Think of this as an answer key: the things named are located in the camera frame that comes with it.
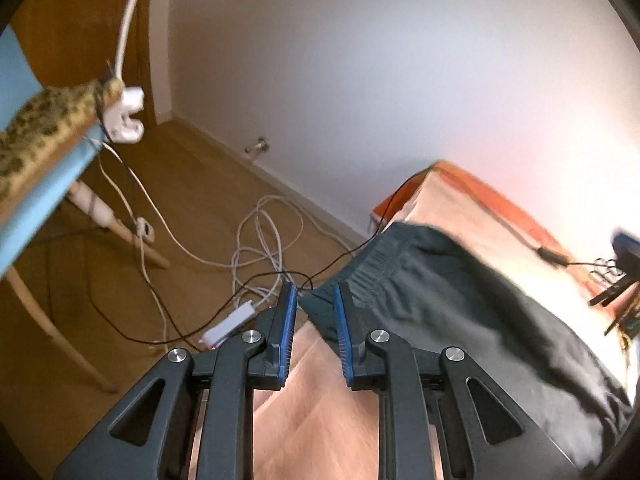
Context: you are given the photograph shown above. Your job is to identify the white clamp lamp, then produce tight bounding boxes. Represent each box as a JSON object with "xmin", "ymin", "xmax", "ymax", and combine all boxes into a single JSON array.
[{"xmin": 102, "ymin": 0, "xmax": 158, "ymax": 145}]

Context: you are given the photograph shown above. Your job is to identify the dark pants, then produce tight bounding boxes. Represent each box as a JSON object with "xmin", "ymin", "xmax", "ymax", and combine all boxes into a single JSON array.
[{"xmin": 299, "ymin": 222, "xmax": 636, "ymax": 471}]

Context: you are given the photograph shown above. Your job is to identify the blue chair with wooden legs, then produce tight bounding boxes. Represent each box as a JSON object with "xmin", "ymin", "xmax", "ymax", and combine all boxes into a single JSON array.
[{"xmin": 0, "ymin": 25, "xmax": 171, "ymax": 393}]

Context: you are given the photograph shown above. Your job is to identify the bed with orange sheet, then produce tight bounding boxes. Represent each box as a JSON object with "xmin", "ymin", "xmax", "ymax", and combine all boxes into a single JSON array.
[{"xmin": 252, "ymin": 159, "xmax": 640, "ymax": 480}]

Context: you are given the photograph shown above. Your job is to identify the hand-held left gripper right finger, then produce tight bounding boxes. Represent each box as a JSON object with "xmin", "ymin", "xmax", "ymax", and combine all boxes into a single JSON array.
[{"xmin": 332, "ymin": 281, "xmax": 583, "ymax": 480}]

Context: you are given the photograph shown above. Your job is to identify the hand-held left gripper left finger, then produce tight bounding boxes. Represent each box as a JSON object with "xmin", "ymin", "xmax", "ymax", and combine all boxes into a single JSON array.
[{"xmin": 54, "ymin": 282, "xmax": 301, "ymax": 480}]

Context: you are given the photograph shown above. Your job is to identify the white power strip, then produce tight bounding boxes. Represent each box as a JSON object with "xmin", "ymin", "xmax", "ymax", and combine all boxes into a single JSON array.
[{"xmin": 200, "ymin": 299, "xmax": 256, "ymax": 351}]

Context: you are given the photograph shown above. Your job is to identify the black ring light cable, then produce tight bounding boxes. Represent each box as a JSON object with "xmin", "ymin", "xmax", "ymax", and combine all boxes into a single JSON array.
[{"xmin": 85, "ymin": 167, "xmax": 621, "ymax": 346}]

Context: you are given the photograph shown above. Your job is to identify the black tripod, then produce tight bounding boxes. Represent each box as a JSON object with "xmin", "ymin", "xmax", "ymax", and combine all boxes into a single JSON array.
[{"xmin": 587, "ymin": 230, "xmax": 640, "ymax": 336}]

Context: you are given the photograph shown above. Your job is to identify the leopard print cloth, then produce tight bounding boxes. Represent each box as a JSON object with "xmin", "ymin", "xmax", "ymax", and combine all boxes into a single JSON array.
[{"xmin": 0, "ymin": 79, "xmax": 123, "ymax": 196}]

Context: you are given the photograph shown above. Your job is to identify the wooden door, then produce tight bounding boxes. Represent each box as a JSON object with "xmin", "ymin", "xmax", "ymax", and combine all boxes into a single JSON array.
[{"xmin": 10, "ymin": 0, "xmax": 173, "ymax": 126}]

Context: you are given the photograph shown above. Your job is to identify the white cable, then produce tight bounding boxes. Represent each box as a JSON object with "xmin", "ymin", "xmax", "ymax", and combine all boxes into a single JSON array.
[{"xmin": 97, "ymin": 142, "xmax": 371, "ymax": 351}]

